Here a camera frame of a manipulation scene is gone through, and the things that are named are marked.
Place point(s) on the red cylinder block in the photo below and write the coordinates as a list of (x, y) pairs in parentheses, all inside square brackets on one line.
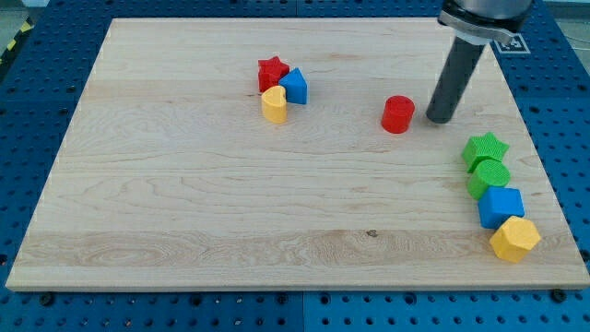
[(397, 114)]

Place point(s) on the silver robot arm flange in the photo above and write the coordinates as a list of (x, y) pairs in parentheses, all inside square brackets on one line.
[(482, 21)]

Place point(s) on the yellow heart block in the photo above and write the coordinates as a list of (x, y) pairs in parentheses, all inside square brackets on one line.
[(274, 105)]

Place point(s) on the blue triangle block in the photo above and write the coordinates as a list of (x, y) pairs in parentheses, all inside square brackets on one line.
[(295, 86)]

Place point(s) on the light wooden board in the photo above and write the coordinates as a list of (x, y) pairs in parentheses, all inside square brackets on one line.
[(169, 177)]

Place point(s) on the red star block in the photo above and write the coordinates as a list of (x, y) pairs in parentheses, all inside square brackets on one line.
[(270, 71)]

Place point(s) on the green star block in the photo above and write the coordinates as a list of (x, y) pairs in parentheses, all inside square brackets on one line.
[(480, 148)]

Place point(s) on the green cylinder block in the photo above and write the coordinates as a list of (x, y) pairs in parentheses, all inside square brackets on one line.
[(488, 173)]

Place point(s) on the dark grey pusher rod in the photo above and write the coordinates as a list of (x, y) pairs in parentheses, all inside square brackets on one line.
[(459, 66)]

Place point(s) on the blue cube block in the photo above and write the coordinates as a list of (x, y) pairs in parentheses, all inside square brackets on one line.
[(498, 204)]

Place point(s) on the yellow hexagon block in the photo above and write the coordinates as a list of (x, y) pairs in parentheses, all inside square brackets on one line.
[(515, 239)]

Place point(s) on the white fiducial marker tag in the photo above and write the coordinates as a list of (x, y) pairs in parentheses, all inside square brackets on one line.
[(516, 45)]

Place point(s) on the yellow black hazard tape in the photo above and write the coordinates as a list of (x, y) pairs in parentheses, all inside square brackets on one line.
[(17, 42)]

